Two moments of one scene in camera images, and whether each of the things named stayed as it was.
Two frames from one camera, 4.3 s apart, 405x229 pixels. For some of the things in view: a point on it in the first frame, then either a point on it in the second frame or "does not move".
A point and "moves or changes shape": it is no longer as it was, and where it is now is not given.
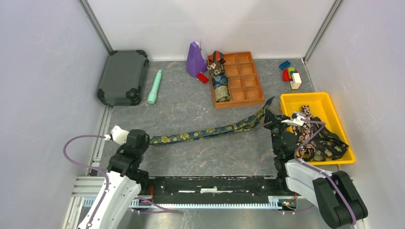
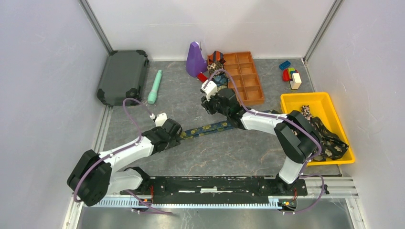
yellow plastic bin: (323, 108) does not move
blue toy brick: (285, 65) does not move
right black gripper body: (277, 129) to (213, 106)
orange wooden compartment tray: (245, 88) does not move
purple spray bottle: (196, 63) does not move
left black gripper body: (146, 145) to (173, 141)
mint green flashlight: (152, 97) does not move
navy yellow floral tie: (254, 122) moves or changes shape
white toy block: (296, 81) does not move
